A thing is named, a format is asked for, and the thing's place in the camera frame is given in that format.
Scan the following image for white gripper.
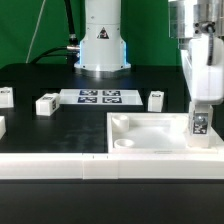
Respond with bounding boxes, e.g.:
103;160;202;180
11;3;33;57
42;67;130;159
181;34;224;104

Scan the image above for white square table top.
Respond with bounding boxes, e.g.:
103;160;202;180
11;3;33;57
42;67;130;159
107;113;224;154

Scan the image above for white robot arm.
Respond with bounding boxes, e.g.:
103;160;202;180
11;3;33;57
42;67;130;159
75;0;224;105

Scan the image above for white U-shaped obstacle fence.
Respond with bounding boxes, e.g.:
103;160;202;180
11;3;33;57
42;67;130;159
0;116;224;181

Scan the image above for white base tag plate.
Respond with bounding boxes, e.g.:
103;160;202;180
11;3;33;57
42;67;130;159
60;89;142;105

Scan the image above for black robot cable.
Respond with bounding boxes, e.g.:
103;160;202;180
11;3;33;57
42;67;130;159
30;0;81;65

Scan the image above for white thin cable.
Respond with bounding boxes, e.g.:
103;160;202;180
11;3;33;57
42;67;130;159
25;0;47;64

